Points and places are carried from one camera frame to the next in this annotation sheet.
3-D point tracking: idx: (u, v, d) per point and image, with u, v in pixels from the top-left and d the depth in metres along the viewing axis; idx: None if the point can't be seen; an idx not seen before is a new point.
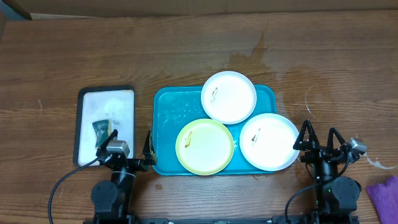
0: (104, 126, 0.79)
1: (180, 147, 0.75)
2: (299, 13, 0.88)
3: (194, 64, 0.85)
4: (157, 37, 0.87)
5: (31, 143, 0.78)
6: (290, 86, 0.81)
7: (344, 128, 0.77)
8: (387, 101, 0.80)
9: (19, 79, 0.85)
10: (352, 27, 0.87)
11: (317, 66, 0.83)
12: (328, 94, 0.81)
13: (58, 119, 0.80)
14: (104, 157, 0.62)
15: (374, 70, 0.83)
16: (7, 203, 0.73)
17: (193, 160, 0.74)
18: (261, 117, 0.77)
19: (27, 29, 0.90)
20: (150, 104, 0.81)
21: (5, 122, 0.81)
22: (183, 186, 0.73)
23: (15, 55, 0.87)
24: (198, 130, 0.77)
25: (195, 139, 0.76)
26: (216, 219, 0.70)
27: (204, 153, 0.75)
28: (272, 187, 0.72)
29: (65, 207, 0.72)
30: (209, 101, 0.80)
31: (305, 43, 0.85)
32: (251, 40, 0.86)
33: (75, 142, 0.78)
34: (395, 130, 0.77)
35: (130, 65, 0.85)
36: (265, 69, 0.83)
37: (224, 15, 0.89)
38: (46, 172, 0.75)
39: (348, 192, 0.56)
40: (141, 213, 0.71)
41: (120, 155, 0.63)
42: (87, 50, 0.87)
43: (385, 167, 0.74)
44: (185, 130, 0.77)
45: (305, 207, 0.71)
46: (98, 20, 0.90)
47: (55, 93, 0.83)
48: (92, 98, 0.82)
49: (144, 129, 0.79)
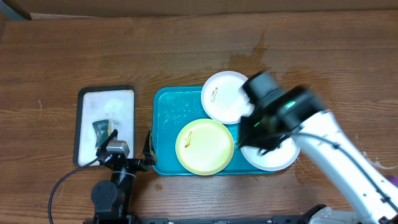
0: (104, 126, 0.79)
1: (180, 147, 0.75)
2: (299, 12, 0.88)
3: (194, 64, 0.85)
4: (156, 37, 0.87)
5: (31, 143, 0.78)
6: (290, 86, 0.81)
7: (344, 128, 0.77)
8: (388, 101, 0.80)
9: (20, 79, 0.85)
10: (353, 27, 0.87)
11: (317, 66, 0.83)
12: (328, 95, 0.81)
13: (58, 119, 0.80)
14: (104, 157, 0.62)
15: (375, 70, 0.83)
16: (8, 203, 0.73)
17: (194, 160, 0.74)
18: None
19: (27, 28, 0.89)
20: (150, 104, 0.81)
21: (4, 122, 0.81)
22: (183, 186, 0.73)
23: (15, 55, 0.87)
24: (198, 130, 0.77)
25: (195, 140, 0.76)
26: (216, 219, 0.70)
27: (203, 153, 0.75)
28: (272, 187, 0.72)
29: (65, 207, 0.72)
30: (209, 101, 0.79)
31: (305, 43, 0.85)
32: (252, 40, 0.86)
33: (75, 142, 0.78)
34: (395, 130, 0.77)
35: (130, 65, 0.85)
36: (265, 69, 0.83)
37: (224, 15, 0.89)
38: (46, 172, 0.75)
39: (265, 87, 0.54)
40: (141, 213, 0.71)
41: (120, 155, 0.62)
42: (87, 50, 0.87)
43: (384, 167, 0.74)
44: (185, 130, 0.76)
45: (305, 207, 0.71)
46: (97, 20, 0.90)
47: (55, 93, 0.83)
48: (92, 98, 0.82)
49: (144, 129, 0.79)
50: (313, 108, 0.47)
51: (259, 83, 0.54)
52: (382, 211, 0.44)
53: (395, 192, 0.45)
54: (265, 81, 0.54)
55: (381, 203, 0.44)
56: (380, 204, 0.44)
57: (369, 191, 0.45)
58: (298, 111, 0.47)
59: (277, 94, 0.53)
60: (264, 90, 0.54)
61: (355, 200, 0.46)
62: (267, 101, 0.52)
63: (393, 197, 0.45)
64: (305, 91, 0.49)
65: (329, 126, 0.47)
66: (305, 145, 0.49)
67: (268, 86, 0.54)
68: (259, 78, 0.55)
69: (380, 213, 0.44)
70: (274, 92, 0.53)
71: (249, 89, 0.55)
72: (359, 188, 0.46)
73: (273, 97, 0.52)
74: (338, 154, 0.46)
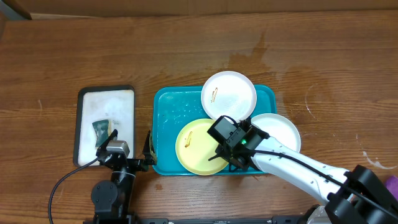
0: (104, 126, 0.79)
1: (180, 147, 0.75)
2: (299, 13, 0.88)
3: (194, 64, 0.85)
4: (156, 37, 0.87)
5: (30, 143, 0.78)
6: (290, 86, 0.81)
7: (344, 129, 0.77)
8: (388, 101, 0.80)
9: (19, 79, 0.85)
10: (353, 27, 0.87)
11: (317, 66, 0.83)
12: (328, 94, 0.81)
13: (58, 119, 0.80)
14: (104, 157, 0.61)
15: (374, 70, 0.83)
16: (7, 203, 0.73)
17: (193, 160, 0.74)
18: (261, 117, 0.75)
19: (26, 28, 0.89)
20: (150, 104, 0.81)
21: (4, 122, 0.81)
22: (183, 186, 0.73)
23: (15, 55, 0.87)
24: (197, 130, 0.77)
25: (195, 140, 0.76)
26: (216, 219, 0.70)
27: (201, 154, 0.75)
28: (272, 187, 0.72)
29: (65, 207, 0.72)
30: (209, 101, 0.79)
31: (305, 43, 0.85)
32: (252, 40, 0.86)
33: (75, 142, 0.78)
34: (395, 130, 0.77)
35: (130, 65, 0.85)
36: (265, 69, 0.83)
37: (224, 15, 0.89)
38: (46, 172, 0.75)
39: (227, 129, 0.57)
40: (141, 213, 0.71)
41: (120, 155, 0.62)
42: (87, 50, 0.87)
43: (385, 167, 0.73)
44: (185, 130, 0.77)
45: (305, 207, 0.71)
46: (97, 20, 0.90)
47: (55, 93, 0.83)
48: (92, 98, 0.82)
49: (144, 129, 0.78)
50: (262, 136, 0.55)
51: (221, 127, 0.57)
52: (328, 189, 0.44)
53: (337, 171, 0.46)
54: (226, 123, 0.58)
55: (326, 183, 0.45)
56: (325, 185, 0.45)
57: (313, 177, 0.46)
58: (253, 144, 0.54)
59: (239, 134, 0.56)
60: (226, 132, 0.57)
61: (311, 191, 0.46)
62: (233, 143, 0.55)
63: (336, 174, 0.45)
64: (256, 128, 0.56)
65: (272, 142, 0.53)
66: (263, 166, 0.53)
67: (229, 128, 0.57)
68: (220, 122, 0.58)
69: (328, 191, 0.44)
70: (237, 131, 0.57)
71: (214, 134, 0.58)
72: (306, 178, 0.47)
73: (236, 137, 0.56)
74: (284, 160, 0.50)
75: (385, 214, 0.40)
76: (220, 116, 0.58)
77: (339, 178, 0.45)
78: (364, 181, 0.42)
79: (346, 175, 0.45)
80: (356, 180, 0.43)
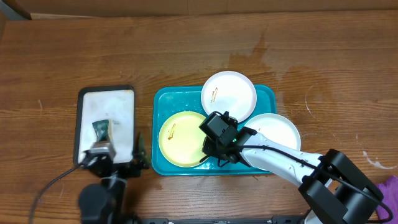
0: (104, 126, 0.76)
1: (163, 140, 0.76)
2: (299, 12, 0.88)
3: (194, 64, 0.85)
4: (156, 37, 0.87)
5: (30, 143, 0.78)
6: (290, 86, 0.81)
7: (344, 129, 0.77)
8: (388, 101, 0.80)
9: (19, 79, 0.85)
10: (353, 27, 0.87)
11: (317, 65, 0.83)
12: (328, 95, 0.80)
13: (58, 119, 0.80)
14: (87, 160, 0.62)
15: (374, 70, 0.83)
16: (7, 203, 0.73)
17: (176, 152, 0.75)
18: (261, 117, 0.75)
19: (26, 28, 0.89)
20: (150, 104, 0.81)
21: (4, 122, 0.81)
22: (183, 186, 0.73)
23: (15, 55, 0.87)
24: (180, 122, 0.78)
25: (178, 132, 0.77)
26: (216, 219, 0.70)
27: (185, 145, 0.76)
28: (272, 187, 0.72)
29: (65, 207, 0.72)
30: (209, 101, 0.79)
31: (305, 43, 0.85)
32: (252, 40, 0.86)
33: (76, 142, 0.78)
34: (395, 130, 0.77)
35: (130, 65, 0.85)
36: (265, 69, 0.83)
37: (224, 15, 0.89)
38: (46, 173, 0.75)
39: (219, 127, 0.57)
40: (141, 213, 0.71)
41: (105, 156, 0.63)
42: (87, 50, 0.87)
43: (385, 167, 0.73)
44: (168, 122, 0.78)
45: (305, 207, 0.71)
46: (97, 20, 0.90)
47: (55, 93, 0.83)
48: (92, 97, 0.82)
49: (144, 129, 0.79)
50: (250, 132, 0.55)
51: (214, 124, 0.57)
52: (303, 173, 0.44)
53: (311, 156, 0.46)
54: (219, 119, 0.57)
55: (300, 167, 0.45)
56: (300, 169, 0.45)
57: (290, 163, 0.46)
58: (241, 140, 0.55)
59: (230, 132, 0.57)
60: (219, 129, 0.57)
61: (289, 177, 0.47)
62: (225, 140, 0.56)
63: (311, 158, 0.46)
64: (245, 128, 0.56)
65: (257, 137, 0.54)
66: (251, 160, 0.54)
67: (221, 125, 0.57)
68: (213, 119, 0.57)
69: (301, 174, 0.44)
70: (229, 129, 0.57)
71: (206, 130, 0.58)
72: (283, 164, 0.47)
73: (227, 135, 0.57)
74: (267, 152, 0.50)
75: (361, 195, 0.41)
76: (214, 112, 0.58)
77: (314, 162, 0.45)
78: (337, 164, 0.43)
79: (320, 158, 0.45)
80: (330, 164, 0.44)
